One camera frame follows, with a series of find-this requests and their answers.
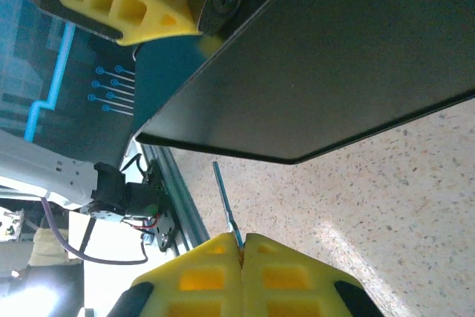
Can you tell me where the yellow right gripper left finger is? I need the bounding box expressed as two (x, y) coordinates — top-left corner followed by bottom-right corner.
(105, 232), (244, 317)

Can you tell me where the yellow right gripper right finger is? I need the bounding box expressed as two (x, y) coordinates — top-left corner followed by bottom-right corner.
(243, 233), (385, 317)

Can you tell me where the small silver key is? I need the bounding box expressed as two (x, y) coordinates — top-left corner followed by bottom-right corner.
(212, 160), (246, 250)

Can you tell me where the black starry night print box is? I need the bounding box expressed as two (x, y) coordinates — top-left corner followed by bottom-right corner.
(134, 0), (475, 166)

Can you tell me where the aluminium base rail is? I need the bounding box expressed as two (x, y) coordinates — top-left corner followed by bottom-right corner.
(139, 144), (211, 257)

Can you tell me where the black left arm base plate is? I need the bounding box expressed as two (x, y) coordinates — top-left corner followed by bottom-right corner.
(142, 159), (180, 253)

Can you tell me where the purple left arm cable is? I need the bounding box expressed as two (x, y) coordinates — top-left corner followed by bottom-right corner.
(39, 196), (149, 267)

